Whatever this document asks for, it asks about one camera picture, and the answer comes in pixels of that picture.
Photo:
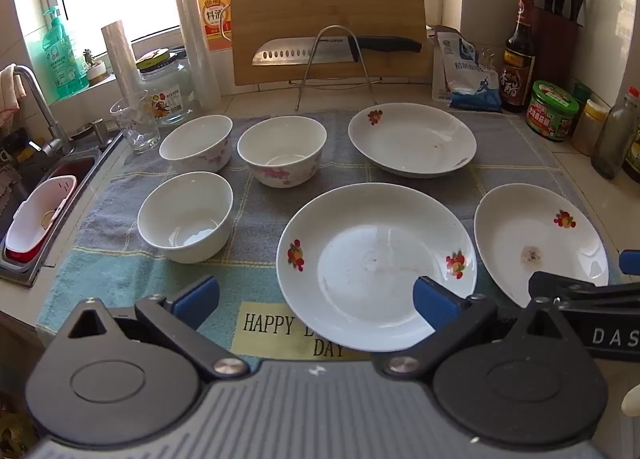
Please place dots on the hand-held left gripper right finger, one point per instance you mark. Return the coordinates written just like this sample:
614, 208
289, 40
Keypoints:
435, 301

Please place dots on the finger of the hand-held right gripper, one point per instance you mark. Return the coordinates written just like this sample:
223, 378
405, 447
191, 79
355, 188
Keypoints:
631, 262
565, 286

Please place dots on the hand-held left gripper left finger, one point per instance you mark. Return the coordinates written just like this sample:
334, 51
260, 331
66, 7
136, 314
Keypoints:
197, 296

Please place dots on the large white fruit print plate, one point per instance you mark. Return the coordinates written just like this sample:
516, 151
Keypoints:
370, 249

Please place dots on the white bowl with pink flowers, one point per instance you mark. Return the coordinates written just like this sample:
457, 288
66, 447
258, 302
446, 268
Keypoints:
280, 139
195, 139

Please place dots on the grey and teal checked towel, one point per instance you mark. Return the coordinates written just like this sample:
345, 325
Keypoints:
260, 219

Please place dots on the sauce bottles in corner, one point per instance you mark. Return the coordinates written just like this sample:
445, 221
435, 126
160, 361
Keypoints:
634, 159

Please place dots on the clear bottle with red cap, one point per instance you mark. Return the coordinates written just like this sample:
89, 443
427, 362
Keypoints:
615, 139

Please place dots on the yellow lidded spice jar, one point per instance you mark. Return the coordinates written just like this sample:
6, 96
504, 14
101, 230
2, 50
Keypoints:
587, 131

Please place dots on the green lidded sauce jar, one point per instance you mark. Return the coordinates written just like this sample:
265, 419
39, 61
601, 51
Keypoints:
550, 114

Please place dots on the clear drinking glass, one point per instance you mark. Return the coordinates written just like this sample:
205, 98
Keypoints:
135, 131

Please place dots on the green capped spice jar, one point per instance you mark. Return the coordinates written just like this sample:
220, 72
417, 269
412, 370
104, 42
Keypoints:
582, 91

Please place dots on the steel sink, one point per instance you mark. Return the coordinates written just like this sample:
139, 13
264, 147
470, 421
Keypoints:
85, 159

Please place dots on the white plastic drain basket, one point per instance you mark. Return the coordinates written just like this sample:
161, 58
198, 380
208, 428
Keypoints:
30, 229

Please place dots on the glass jar with yellow lid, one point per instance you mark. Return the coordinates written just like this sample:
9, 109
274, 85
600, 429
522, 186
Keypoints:
167, 94

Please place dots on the dark vinegar bottle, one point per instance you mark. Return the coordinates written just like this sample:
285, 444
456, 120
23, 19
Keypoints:
517, 74

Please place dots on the dark red knife block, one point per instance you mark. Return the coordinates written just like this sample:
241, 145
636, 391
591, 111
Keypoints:
555, 54

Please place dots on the blue and white salt bag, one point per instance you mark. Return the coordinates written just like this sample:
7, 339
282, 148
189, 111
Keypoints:
467, 79

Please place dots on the metal faucet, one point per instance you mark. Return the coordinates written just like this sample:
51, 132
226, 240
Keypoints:
42, 104

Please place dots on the small potted figurine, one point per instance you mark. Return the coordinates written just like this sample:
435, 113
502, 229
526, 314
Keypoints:
95, 70

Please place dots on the tall plastic wrap roll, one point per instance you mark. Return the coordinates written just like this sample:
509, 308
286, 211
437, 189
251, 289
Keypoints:
197, 39

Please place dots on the green dish soap bottle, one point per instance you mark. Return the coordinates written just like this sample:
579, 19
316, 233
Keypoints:
62, 59

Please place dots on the pink cloth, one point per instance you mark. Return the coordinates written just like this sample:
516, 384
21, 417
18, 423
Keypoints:
9, 89

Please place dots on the bamboo cutting board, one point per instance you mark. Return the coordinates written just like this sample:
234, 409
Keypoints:
300, 4

